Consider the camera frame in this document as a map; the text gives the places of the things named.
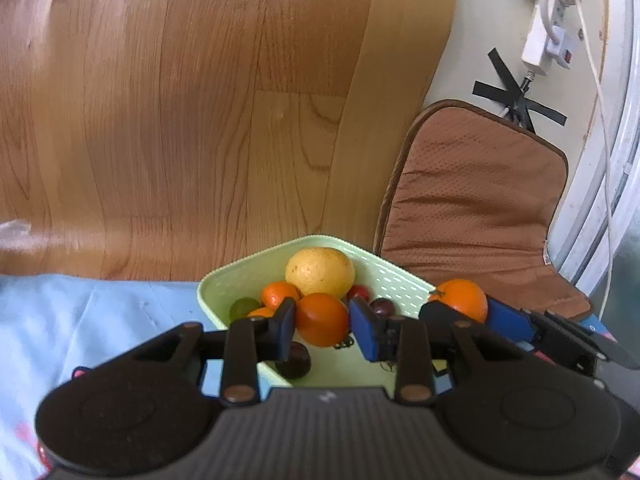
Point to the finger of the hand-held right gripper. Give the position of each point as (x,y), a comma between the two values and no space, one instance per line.
(507,319)
(435,316)

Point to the wooden board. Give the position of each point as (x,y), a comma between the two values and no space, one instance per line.
(200,110)

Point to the brown seat cushion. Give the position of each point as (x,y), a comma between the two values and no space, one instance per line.
(475,195)

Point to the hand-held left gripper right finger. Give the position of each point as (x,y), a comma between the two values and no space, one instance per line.
(364,330)

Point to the red tomato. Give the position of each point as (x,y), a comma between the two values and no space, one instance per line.
(360,292)

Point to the green plastic basket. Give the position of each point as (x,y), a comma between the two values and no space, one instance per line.
(225,280)

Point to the orange tomato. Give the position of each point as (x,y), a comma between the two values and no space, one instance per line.
(322,325)
(260,312)

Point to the white window frame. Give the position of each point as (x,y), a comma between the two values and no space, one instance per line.
(605,110)

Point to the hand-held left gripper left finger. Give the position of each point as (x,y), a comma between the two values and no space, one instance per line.
(284,330)

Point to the large green tomato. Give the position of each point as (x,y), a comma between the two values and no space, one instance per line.
(243,309)

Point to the black tape cross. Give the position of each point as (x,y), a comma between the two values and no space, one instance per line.
(505,92)

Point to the dark purple plum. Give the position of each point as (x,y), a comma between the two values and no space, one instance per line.
(297,362)
(382,306)

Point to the mandarin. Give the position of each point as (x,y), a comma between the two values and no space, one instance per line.
(279,294)
(462,299)

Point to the large yellow grapefruit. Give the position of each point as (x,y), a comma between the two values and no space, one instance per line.
(320,271)

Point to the blue cartoon printed tablecloth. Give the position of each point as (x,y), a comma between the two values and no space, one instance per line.
(100,320)

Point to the white power strip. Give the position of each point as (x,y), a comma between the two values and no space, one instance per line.
(542,40)

